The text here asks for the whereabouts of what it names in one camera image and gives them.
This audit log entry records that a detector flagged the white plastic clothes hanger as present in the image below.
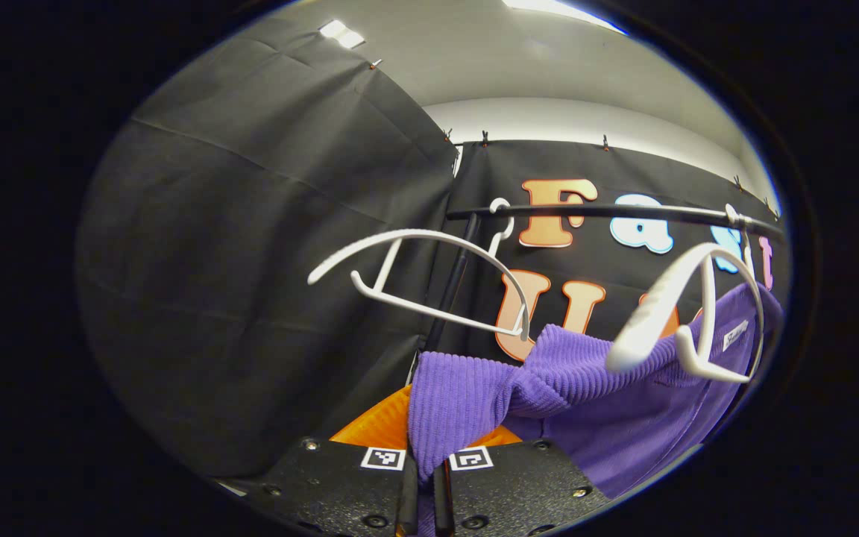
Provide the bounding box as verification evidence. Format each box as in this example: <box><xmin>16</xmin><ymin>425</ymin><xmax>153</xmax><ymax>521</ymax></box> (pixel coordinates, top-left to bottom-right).
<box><xmin>307</xmin><ymin>197</ymin><xmax>533</xmax><ymax>342</ymax></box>
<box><xmin>605</xmin><ymin>203</ymin><xmax>767</xmax><ymax>385</ymax></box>

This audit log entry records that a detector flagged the plain black backdrop cloth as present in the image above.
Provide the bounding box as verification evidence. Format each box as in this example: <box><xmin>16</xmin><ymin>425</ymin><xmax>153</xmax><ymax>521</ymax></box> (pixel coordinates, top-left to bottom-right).
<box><xmin>75</xmin><ymin>16</ymin><xmax>460</xmax><ymax>478</ymax></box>

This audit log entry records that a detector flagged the black clothes rack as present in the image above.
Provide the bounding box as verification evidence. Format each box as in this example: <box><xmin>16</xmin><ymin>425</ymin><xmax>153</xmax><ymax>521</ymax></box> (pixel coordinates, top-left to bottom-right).
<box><xmin>421</xmin><ymin>200</ymin><xmax>787</xmax><ymax>357</ymax></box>

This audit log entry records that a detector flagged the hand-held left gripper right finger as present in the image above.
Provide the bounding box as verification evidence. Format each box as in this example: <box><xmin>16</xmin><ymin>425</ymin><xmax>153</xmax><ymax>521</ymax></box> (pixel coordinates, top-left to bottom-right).
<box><xmin>432</xmin><ymin>425</ymin><xmax>615</xmax><ymax>537</ymax></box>

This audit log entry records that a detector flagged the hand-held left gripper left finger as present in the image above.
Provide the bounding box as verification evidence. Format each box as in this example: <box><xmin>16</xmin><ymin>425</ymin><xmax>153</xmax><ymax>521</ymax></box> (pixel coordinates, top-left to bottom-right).
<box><xmin>239</xmin><ymin>384</ymin><xmax>421</xmax><ymax>537</ymax></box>

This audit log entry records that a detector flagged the white ceiling light panel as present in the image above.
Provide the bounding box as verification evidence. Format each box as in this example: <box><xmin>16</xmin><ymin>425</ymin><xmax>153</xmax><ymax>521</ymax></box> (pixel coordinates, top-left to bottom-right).
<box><xmin>318</xmin><ymin>20</ymin><xmax>366</xmax><ymax>50</ymax></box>

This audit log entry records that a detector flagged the purple corduroy jacket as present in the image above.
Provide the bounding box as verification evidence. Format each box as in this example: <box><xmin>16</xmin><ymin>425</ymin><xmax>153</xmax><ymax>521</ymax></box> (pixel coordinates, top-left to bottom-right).
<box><xmin>407</xmin><ymin>282</ymin><xmax>785</xmax><ymax>537</ymax></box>

